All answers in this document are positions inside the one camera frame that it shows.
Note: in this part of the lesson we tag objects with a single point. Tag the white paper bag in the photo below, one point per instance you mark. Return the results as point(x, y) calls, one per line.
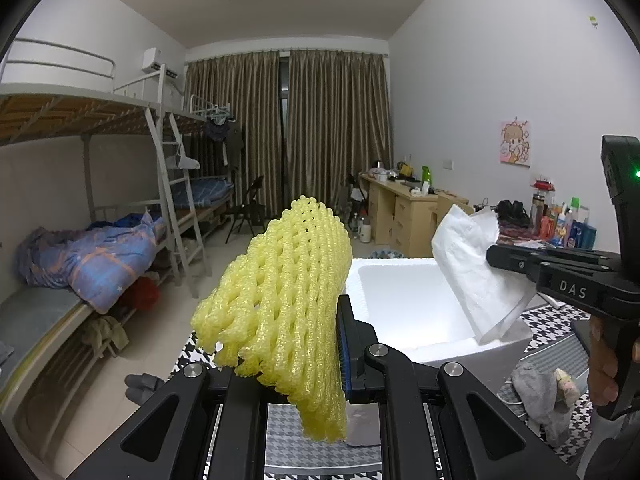
point(470, 270)

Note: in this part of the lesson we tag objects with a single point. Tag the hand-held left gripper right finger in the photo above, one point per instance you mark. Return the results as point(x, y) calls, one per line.
point(345, 350)

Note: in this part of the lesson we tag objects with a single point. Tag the dark hanging clothes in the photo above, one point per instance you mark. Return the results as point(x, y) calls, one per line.
point(227, 142)

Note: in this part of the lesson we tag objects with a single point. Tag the grey sock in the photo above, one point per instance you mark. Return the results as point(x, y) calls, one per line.
point(537, 402)

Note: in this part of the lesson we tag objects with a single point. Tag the person's right hand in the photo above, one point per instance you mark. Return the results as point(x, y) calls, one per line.
point(605, 360)

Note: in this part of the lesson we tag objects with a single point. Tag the patterned desk mat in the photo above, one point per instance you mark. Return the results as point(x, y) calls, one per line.
point(517, 232)

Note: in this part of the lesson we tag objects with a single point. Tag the brown curtain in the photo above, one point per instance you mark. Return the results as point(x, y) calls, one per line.
point(235, 125)
point(340, 120)

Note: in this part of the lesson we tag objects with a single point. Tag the row of toiletry bottles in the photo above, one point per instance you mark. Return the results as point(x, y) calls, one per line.
point(565, 225)

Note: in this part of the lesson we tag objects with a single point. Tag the dark slippers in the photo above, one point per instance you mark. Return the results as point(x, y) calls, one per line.
point(142, 385)

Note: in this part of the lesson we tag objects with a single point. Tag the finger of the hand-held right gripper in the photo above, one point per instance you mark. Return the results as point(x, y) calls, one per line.
point(515, 262)

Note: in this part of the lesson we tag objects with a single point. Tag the white foam box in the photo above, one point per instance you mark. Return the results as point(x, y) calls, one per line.
point(400, 300)

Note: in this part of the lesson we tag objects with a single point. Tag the white air conditioner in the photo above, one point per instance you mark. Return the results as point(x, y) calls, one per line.
point(152, 60)

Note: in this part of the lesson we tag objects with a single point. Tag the beige clothes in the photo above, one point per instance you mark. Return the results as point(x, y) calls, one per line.
point(105, 335)

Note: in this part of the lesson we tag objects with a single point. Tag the white bed ladder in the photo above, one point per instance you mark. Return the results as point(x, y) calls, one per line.
point(172, 195)

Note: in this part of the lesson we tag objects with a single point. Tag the cartoon wall poster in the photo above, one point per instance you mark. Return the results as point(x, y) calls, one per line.
point(515, 142)

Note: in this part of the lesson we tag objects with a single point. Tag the green bottle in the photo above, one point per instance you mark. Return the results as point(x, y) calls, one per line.
point(426, 175)

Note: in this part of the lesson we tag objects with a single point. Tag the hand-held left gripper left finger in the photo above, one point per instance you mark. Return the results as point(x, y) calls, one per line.
point(197, 392)

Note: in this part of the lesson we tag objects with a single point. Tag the blue checked quilt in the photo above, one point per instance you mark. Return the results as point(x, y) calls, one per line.
point(100, 260)

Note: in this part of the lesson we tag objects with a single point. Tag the light wooden desk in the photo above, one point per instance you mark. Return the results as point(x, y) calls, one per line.
point(385, 210)

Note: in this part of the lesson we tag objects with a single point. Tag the yellow foam net sleeve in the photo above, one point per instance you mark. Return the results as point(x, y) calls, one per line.
point(280, 285)

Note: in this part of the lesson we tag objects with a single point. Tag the red cloth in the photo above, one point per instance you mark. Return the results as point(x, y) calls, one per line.
point(146, 294)

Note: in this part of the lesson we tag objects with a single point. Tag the yellow black box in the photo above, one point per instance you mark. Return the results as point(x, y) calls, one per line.
point(405, 170)

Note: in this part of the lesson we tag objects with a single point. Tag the black headphones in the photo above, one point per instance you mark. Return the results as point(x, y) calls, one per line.
point(512, 210)

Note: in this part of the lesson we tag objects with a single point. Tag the wooden smiley chair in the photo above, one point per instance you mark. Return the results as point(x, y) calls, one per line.
point(450, 207)

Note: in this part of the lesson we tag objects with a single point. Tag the blue checked bedsheet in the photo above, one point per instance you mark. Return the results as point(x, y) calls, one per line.
point(212, 190)

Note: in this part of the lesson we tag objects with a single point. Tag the black folding chair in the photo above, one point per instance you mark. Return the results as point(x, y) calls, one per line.
point(250, 207)

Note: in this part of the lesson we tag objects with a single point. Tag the white plastic jug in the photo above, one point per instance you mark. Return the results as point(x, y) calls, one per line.
point(367, 233)

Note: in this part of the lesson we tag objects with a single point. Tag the houndstooth tablecloth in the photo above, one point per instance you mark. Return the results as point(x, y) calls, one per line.
point(555, 330)

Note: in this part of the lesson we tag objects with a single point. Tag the small cream soft toy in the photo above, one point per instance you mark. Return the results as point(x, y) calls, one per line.
point(565, 382)

